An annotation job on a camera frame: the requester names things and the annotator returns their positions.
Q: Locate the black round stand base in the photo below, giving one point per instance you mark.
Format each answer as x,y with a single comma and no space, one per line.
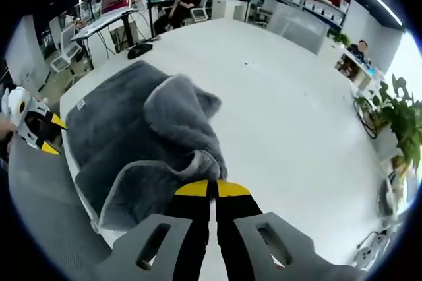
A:
138,51

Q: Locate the white mesh office chair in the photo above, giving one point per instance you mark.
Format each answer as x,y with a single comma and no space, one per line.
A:
66,50

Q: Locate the grey mesh chair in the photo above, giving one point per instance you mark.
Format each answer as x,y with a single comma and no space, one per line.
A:
296,28

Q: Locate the large potted plant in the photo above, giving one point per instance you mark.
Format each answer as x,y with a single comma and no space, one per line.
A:
402,116

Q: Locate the white device with yellow part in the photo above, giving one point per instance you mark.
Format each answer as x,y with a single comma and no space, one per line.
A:
394,192

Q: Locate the low white shelf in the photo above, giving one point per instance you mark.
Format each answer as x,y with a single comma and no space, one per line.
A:
359,70

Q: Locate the grey fluffy towel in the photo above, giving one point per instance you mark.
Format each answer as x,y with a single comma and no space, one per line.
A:
125,119

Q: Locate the low white cabinet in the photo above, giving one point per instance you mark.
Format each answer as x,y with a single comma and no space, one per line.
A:
227,9

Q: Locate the person's left hand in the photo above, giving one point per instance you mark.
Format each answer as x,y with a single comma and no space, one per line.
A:
6,131

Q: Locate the white handheld device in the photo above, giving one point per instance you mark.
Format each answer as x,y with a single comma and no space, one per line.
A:
372,251

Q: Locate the white standing desk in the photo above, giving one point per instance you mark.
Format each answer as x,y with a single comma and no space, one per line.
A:
99,23

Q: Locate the tall white cabinet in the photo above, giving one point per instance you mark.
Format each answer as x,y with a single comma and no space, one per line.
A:
26,50

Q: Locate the small potted plants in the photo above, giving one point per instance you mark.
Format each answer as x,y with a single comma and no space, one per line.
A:
339,37

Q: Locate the shelf with white boxes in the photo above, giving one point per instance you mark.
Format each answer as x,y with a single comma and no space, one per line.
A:
313,4

